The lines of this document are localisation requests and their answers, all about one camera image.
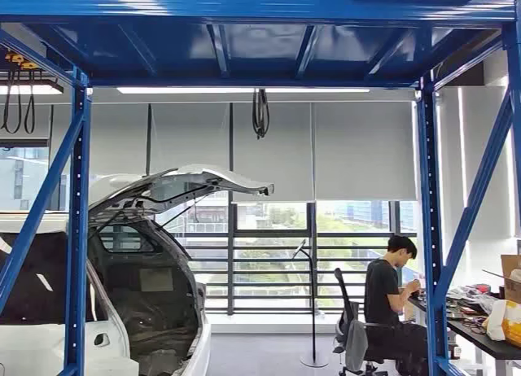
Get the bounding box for blue metal shelf rack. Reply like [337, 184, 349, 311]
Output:
[0, 0, 521, 376]

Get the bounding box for grey roller blind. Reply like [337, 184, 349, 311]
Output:
[314, 103, 417, 202]
[53, 103, 148, 177]
[0, 95, 50, 141]
[233, 103, 313, 203]
[151, 103, 230, 173]

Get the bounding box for white car tailgate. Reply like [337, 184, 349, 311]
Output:
[88, 164, 276, 229]

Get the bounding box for long ceiling light bar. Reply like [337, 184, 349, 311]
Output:
[0, 81, 64, 96]
[117, 86, 371, 95]

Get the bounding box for black floor stand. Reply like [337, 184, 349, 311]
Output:
[291, 238, 328, 369]

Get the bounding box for black office chair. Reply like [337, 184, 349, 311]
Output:
[332, 268, 391, 376]

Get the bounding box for person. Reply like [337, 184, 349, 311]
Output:
[363, 234, 430, 376]

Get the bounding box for grey jacket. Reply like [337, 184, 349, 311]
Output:
[344, 318, 369, 374]

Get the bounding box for white plastic bag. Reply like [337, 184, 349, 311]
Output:
[486, 299, 507, 343]

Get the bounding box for black desk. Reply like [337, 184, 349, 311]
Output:
[408, 293, 521, 376]

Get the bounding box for cardboard box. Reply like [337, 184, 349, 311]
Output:
[500, 253, 521, 305]

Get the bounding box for white car body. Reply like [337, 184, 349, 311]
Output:
[0, 173, 213, 376]

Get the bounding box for yellow bag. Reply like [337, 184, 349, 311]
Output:
[501, 303, 521, 348]

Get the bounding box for hanging black cable loop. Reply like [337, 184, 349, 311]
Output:
[251, 89, 271, 141]

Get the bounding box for dark window frame with railing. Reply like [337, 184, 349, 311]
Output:
[154, 200, 421, 317]

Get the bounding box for hanging black cable loops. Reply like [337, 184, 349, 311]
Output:
[0, 66, 38, 136]

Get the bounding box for yellow cable trolley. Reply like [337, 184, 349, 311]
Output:
[4, 50, 41, 72]

